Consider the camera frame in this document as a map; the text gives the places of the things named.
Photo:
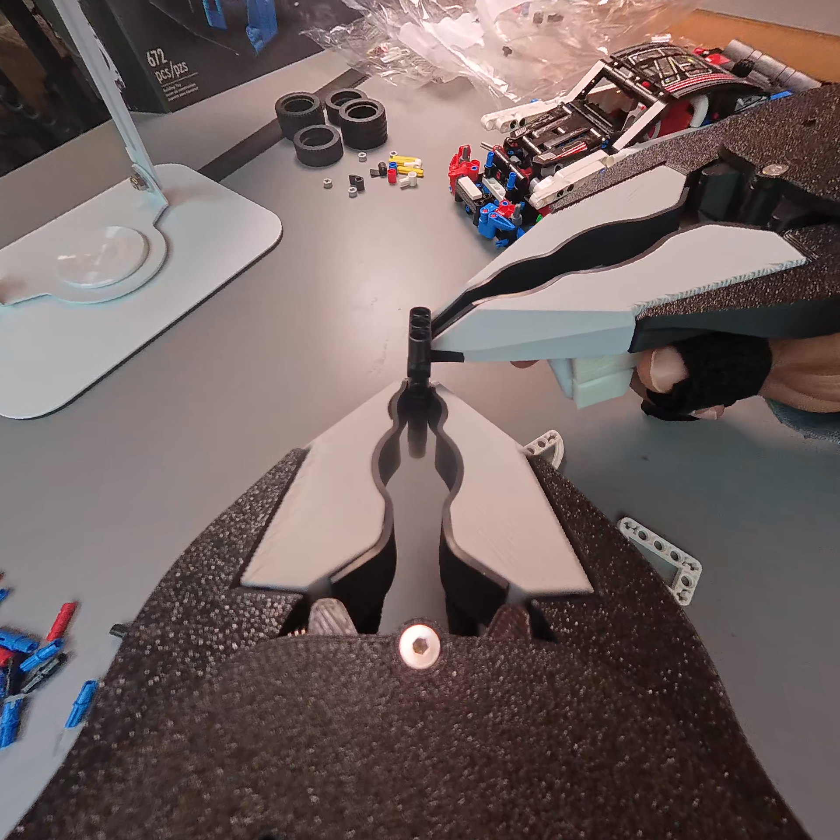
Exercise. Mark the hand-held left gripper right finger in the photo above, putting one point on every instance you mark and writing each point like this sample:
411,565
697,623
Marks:
518,518

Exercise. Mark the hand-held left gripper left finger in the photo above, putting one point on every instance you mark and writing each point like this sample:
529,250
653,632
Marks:
315,518

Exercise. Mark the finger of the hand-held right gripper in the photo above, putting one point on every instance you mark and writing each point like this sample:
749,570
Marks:
590,308
590,210

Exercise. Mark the white curved panel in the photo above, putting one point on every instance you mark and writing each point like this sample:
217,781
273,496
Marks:
686,584
544,443

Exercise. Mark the black plastic pin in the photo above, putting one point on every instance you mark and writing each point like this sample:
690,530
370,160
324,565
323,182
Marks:
449,355

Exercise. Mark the black toy brick assembly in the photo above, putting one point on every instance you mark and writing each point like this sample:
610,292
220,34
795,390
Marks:
418,328

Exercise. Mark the person's right forearm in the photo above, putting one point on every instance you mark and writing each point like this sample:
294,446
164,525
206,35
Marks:
814,426

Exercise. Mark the grey desk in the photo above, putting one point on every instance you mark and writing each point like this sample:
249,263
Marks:
262,394

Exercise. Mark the person's right hand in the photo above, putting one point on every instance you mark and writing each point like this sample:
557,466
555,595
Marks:
807,377

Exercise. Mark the toy brick car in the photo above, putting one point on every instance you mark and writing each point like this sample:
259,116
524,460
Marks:
558,131

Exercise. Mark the clear plastic bags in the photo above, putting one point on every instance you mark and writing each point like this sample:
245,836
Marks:
492,46

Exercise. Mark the yellow axle connector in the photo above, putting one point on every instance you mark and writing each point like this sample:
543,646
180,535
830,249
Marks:
403,164

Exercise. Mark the book stand with white base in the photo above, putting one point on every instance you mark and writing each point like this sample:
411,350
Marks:
164,295

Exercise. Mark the pile of coloured pins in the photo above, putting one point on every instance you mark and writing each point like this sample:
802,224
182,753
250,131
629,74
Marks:
39,656

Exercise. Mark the black toy set box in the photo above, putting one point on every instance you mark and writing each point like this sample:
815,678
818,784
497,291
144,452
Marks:
210,59

